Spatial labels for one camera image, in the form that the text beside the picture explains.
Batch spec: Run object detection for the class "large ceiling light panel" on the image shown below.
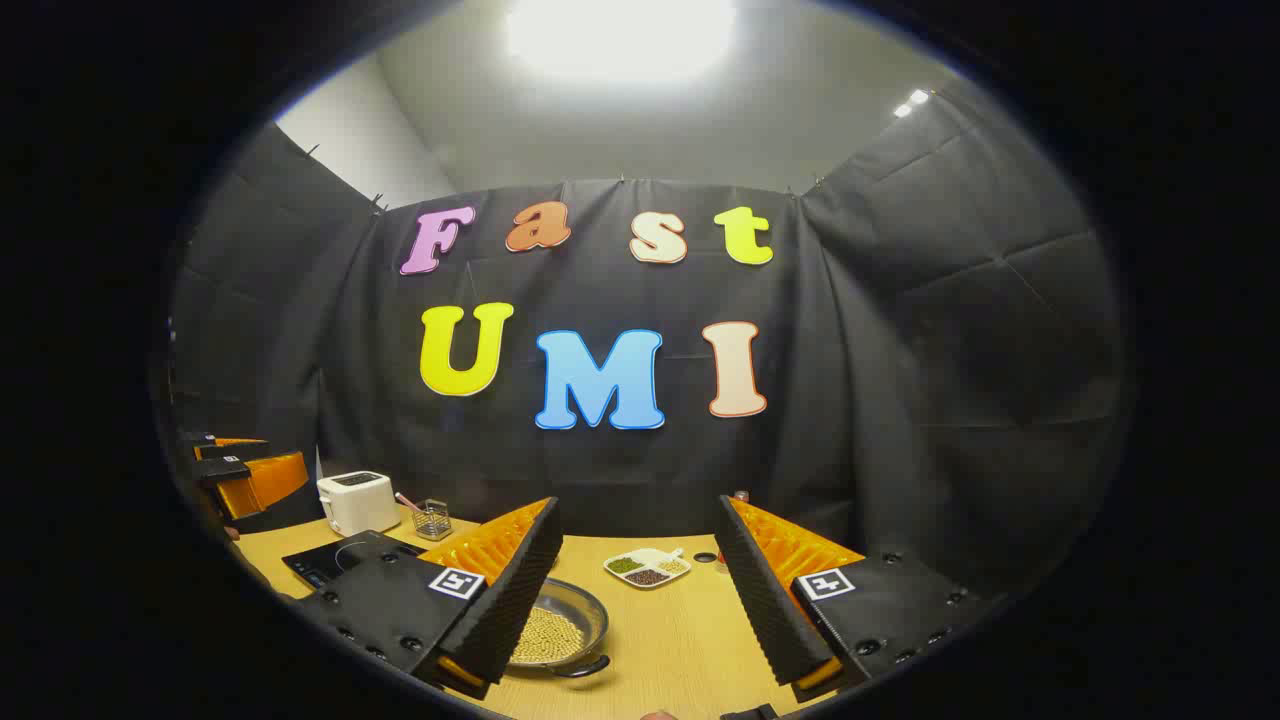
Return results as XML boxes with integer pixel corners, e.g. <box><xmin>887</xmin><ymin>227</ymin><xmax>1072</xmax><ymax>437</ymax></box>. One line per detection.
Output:
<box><xmin>505</xmin><ymin>0</ymin><xmax>736</xmax><ymax>86</ymax></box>

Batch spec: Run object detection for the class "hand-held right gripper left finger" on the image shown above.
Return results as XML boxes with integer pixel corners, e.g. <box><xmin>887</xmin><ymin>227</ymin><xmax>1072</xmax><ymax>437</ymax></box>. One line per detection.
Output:
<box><xmin>290</xmin><ymin>497</ymin><xmax>563</xmax><ymax>701</ymax></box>

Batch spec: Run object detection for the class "clear water bottle red label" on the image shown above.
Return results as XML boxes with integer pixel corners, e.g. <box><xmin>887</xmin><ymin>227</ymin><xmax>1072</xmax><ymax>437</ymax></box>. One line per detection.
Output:
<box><xmin>714</xmin><ymin>489</ymin><xmax>750</xmax><ymax>575</ymax></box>

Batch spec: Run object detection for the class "black backdrop cloth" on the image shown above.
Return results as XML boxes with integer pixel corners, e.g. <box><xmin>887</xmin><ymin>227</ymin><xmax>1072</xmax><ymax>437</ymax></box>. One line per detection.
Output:
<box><xmin>165</xmin><ymin>75</ymin><xmax>1136</xmax><ymax>601</ymax></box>

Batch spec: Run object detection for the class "large pile of soybeans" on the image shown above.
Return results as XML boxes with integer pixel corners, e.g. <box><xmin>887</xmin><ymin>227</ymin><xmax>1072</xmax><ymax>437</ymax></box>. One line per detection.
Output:
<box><xmin>510</xmin><ymin>607</ymin><xmax>586</xmax><ymax>666</ymax></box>

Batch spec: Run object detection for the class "steel pot with black handles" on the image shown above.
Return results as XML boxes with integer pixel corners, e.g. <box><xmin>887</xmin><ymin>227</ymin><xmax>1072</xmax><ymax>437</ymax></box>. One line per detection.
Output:
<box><xmin>505</xmin><ymin>577</ymin><xmax>612</xmax><ymax>680</ymax></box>

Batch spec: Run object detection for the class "black induction cooktop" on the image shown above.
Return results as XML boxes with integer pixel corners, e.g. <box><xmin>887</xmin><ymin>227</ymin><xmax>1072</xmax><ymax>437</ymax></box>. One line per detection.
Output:
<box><xmin>282</xmin><ymin>530</ymin><xmax>426</xmax><ymax>591</ymax></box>

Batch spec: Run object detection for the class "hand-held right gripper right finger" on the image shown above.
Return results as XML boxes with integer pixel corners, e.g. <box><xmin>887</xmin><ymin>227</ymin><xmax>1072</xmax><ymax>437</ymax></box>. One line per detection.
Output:
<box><xmin>714</xmin><ymin>495</ymin><xmax>1001</xmax><ymax>704</ymax></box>

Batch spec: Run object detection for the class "white divided plate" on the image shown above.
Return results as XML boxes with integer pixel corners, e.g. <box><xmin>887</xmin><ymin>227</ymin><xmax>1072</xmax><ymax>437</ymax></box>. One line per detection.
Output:
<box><xmin>603</xmin><ymin>547</ymin><xmax>692</xmax><ymax>590</ymax></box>

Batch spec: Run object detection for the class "white toaster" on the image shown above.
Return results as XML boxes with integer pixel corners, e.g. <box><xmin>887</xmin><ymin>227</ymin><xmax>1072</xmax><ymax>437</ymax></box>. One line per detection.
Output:
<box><xmin>317</xmin><ymin>470</ymin><xmax>403</xmax><ymax>538</ymax></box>

